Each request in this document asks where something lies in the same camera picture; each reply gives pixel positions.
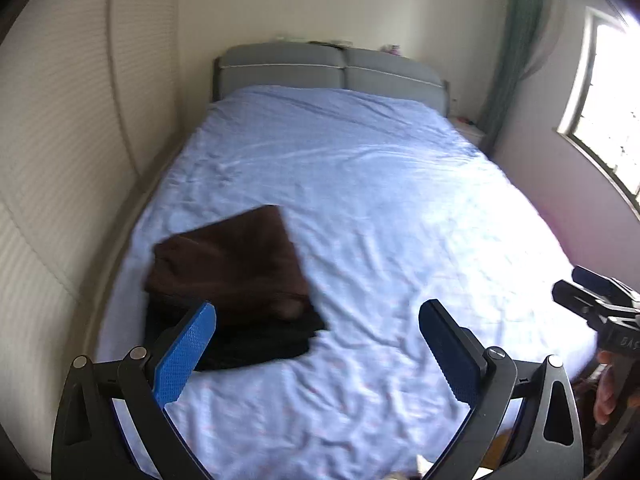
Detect white nightstand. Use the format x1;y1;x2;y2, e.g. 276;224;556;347
447;117;487;149

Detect green curtain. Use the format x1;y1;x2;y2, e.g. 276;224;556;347
477;0;557;155

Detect grey padded headboard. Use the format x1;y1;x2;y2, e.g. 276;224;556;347
213;44;448;113

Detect cream wardrobe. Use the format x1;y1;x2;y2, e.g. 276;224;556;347
0;0;187;473

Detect bed with light-blue sheet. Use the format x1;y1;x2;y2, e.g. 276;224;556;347
95;85;597;480

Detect window with metal bars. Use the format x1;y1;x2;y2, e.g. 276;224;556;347
557;5;640;211

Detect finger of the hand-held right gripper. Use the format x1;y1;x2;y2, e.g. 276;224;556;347
551;280;616;322
571;265;640;307

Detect person's right hand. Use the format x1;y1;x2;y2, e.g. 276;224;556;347
593;350;619;427

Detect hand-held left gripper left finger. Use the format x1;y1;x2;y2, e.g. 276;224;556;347
51;301;217;480

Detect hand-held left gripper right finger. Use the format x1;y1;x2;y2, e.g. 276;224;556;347
419;299;585;480

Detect stack of black clothes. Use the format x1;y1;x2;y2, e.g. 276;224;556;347
145;300;328;372

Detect brown pants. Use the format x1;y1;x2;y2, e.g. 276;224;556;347
145;204;313;322

